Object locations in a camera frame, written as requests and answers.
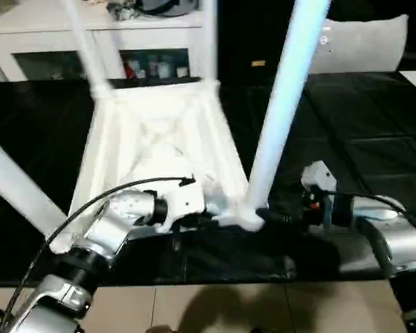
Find white plastic table top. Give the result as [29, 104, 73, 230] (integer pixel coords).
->
[48, 81, 266, 254]

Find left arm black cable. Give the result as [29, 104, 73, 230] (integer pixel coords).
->
[0, 176, 197, 333]

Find grey pillow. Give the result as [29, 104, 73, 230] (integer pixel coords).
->
[308, 13, 410, 74]

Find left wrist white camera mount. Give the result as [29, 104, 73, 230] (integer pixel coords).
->
[155, 180, 207, 234]

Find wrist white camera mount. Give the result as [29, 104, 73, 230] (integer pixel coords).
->
[300, 160, 337, 226]
[155, 180, 207, 234]

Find black tangled item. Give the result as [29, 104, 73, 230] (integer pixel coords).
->
[105, 0, 141, 21]

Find black cabinet with orange label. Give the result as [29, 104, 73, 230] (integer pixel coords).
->
[214, 0, 330, 79]

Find white sideboard with glass doors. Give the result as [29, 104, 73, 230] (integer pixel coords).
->
[0, 0, 209, 83]

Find black work surface mat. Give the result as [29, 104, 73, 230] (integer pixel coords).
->
[0, 72, 416, 287]

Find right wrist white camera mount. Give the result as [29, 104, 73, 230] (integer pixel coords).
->
[300, 160, 337, 226]

